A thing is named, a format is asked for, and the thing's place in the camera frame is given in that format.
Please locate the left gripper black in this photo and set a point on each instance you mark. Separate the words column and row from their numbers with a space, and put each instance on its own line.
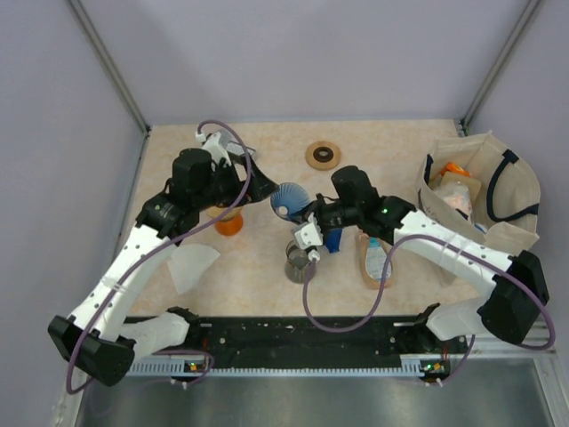
column 260, row 187

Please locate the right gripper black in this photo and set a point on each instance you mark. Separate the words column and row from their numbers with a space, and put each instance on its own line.
column 316, row 206

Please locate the blue cone dripper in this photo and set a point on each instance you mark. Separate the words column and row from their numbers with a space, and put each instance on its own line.
column 289, row 199
column 333, row 240

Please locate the white paper coffee filter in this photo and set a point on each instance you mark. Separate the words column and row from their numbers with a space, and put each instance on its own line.
column 188, row 263

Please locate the wooden ring dripper holder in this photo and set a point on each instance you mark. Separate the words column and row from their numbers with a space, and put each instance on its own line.
column 224, row 213

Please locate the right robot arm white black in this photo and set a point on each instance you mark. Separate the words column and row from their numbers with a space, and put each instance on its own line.
column 512, row 290

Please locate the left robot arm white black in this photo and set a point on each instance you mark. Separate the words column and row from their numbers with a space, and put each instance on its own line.
column 95, row 337

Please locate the orange glass carafe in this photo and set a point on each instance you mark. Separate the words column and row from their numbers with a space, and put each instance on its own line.
column 230, row 227

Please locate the orange soap bottle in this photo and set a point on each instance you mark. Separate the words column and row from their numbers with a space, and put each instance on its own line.
column 371, row 256

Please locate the glass flask carafe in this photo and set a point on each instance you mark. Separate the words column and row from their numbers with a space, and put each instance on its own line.
column 297, row 267

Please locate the orange capped bottle in bag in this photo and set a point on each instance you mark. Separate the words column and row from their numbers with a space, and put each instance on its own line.
column 452, row 167

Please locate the beige tote bag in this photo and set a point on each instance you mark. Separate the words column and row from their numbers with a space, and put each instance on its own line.
column 505, row 210

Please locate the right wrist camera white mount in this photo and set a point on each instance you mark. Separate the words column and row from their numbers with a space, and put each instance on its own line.
column 309, row 238

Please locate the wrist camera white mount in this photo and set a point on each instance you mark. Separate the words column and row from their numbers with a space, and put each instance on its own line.
column 216, row 145
column 309, row 238

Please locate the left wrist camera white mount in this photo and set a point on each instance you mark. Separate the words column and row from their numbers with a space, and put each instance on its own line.
column 216, row 145

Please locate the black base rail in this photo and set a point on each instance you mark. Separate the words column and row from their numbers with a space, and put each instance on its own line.
column 296, row 342

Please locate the grey cable duct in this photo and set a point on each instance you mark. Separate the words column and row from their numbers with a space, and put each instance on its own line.
column 185, row 367

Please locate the left aluminium frame post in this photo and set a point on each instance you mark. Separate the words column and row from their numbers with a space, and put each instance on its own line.
column 108, row 64

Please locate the aluminium frame post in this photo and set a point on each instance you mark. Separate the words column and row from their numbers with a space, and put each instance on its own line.
column 515, row 37
column 108, row 64

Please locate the right aluminium frame post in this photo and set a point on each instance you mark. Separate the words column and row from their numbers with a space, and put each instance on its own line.
column 515, row 37

